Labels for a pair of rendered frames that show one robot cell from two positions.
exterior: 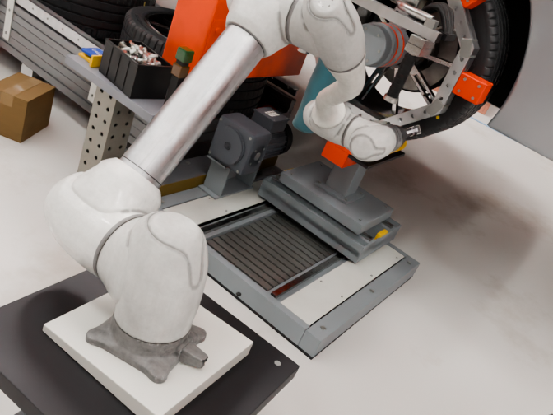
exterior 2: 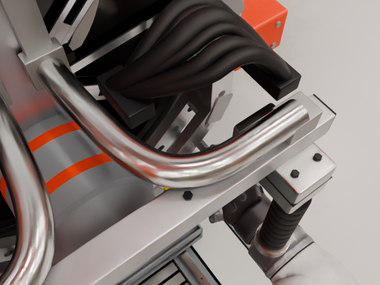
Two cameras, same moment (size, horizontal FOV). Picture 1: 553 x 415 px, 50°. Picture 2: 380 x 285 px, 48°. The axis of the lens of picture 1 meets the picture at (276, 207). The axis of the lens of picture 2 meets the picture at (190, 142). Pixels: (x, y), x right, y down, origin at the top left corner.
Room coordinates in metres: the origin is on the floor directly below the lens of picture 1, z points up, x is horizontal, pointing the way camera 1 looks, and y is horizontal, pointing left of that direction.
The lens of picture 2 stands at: (1.79, 0.02, 1.29)
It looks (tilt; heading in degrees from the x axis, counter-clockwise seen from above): 59 degrees down; 298
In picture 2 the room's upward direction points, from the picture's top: straight up
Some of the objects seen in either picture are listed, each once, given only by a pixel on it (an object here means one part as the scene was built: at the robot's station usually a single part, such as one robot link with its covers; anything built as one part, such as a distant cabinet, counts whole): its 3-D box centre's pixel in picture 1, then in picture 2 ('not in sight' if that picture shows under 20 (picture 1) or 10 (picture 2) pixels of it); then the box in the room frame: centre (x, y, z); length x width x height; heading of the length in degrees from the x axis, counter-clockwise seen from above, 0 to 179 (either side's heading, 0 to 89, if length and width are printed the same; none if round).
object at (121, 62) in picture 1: (136, 67); not in sight; (1.82, 0.60, 0.51); 0.20 x 0.14 x 0.13; 55
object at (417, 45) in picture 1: (420, 44); (280, 156); (1.81, -0.20, 0.93); 0.09 x 0.05 x 0.05; 155
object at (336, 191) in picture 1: (348, 170); not in sight; (2.22, -0.21, 0.32); 0.40 x 0.30 x 0.28; 65
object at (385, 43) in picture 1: (380, 44); (74, 185); (2.00, -0.10, 0.85); 0.21 x 0.14 x 0.14; 155
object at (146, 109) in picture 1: (126, 86); not in sight; (1.83, 0.62, 0.44); 0.43 x 0.17 x 0.03; 65
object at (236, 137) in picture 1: (255, 153); not in sight; (2.16, 0.16, 0.26); 0.42 x 0.18 x 0.35; 155
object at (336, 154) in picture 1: (350, 138); not in sight; (2.10, -0.15, 0.48); 0.16 x 0.12 x 0.17; 155
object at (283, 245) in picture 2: (401, 76); (282, 218); (1.78, -0.19, 0.83); 0.04 x 0.04 x 0.16
